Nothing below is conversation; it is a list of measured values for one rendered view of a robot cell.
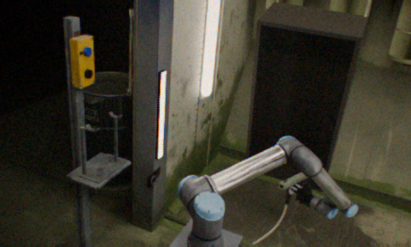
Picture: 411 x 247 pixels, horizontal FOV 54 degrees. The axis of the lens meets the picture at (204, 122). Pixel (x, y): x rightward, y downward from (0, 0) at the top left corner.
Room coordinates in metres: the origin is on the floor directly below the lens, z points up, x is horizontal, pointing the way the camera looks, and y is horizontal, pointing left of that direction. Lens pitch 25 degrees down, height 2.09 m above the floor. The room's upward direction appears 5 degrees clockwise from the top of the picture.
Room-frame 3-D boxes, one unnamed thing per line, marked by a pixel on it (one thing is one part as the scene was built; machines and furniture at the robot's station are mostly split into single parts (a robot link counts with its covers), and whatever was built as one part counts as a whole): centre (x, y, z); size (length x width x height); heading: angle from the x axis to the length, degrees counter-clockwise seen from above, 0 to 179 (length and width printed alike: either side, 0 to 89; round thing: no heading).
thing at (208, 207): (1.61, -0.06, 0.83); 0.17 x 0.15 x 0.18; 26
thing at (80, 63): (2.01, 0.66, 1.42); 0.12 x 0.06 x 0.26; 157
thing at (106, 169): (1.98, 0.57, 0.95); 0.26 x 0.15 x 0.32; 157
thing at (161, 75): (2.41, 0.29, 0.96); 0.06 x 0.02 x 0.63; 157
